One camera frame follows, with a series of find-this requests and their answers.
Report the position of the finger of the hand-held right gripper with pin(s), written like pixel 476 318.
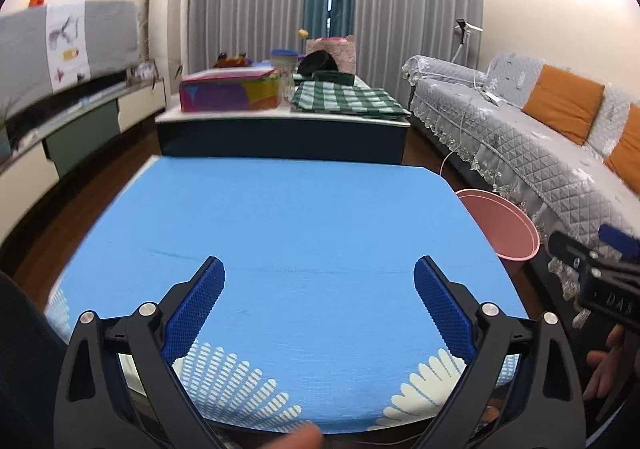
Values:
pixel 620 240
pixel 570 249

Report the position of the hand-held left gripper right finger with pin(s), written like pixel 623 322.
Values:
pixel 445 311

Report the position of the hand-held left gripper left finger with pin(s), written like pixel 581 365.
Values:
pixel 195 311

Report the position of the pink plastic bin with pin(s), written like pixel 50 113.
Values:
pixel 505 234

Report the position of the person's right hand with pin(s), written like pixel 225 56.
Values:
pixel 602 369

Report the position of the person's left hand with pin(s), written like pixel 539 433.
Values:
pixel 295 439

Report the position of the orange cushion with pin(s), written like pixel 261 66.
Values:
pixel 565 104
pixel 627 154

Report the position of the grey quilted sofa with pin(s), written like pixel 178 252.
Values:
pixel 525 144

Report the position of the blue table mat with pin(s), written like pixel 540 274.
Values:
pixel 300 229

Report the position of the white power strip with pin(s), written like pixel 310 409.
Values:
pixel 492 96

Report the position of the white-topped coffee table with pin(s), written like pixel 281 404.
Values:
pixel 275 139

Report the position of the television cabinet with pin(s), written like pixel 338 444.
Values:
pixel 80 134

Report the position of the colourful storage box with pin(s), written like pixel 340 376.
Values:
pixel 225 94

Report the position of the green checked cloth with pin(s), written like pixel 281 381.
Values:
pixel 345 101

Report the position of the white floor lamp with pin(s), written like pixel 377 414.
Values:
pixel 464 31

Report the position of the clear plastic jug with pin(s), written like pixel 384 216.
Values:
pixel 287 86

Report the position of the brown glossy ornament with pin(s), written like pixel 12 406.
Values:
pixel 232 61

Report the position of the dark green tray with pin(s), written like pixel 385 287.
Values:
pixel 335 78

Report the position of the stack of plastic bowls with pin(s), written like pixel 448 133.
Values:
pixel 285 59

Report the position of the black hat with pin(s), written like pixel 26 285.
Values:
pixel 317 63

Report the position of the pink woven basket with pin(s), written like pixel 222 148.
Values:
pixel 342 54

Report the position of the white standing air conditioner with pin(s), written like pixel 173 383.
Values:
pixel 172 4

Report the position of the small photo frame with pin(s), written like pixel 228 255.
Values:
pixel 144 71

